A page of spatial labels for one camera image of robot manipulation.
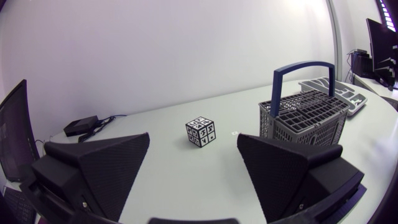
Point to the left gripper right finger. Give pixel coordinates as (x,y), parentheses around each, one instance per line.
(280,177)

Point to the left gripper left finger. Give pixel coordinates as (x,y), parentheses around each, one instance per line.
(102,174)

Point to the grey cutlery basket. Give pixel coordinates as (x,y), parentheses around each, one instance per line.
(303,115)

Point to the grey cutlery tray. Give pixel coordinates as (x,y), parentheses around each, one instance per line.
(337,90)

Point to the black power brick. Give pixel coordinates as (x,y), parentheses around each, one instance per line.
(81,125)

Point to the black-and-white patterned cube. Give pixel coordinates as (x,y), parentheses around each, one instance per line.
(201,131)

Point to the dark screen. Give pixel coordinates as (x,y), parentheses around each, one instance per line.
(15,133)

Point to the dark computer monitor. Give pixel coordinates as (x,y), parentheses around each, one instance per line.
(381,49)

